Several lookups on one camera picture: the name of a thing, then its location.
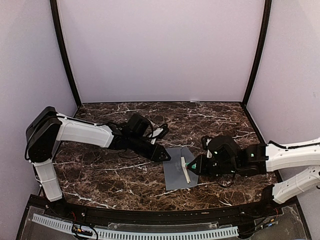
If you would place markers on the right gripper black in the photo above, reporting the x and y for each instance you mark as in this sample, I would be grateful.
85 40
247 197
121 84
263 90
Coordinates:
201 167

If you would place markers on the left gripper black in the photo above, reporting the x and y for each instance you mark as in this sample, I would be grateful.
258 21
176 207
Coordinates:
155 154

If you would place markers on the beige letter paper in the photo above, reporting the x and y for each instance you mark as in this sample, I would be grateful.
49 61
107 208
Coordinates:
185 170

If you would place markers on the grey envelope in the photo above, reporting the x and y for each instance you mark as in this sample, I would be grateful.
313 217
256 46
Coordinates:
174 173

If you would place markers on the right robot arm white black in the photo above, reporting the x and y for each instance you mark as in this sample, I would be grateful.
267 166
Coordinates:
225 157

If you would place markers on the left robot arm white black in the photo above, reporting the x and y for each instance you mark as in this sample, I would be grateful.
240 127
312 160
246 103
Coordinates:
49 127

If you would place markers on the small electronics board with leds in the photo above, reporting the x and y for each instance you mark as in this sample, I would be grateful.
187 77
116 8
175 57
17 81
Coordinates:
77 230

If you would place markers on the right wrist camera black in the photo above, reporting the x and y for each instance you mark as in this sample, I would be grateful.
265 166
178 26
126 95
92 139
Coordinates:
205 140

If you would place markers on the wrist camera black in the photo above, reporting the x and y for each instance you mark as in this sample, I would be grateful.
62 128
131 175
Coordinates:
205 140
159 133

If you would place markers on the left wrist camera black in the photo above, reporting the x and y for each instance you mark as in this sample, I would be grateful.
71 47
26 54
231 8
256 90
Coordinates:
159 133

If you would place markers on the black front table rail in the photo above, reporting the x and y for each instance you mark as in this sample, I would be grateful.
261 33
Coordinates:
243 215

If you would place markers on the white slotted cable duct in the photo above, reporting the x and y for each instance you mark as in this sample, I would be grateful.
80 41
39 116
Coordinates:
121 231

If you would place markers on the black right frame post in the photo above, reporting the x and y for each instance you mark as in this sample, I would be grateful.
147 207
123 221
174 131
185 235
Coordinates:
258 52

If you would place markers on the black frame post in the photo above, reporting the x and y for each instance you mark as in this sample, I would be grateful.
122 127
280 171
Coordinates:
63 52
258 52

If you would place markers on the black left frame post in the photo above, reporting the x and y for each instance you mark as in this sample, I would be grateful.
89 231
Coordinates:
63 52

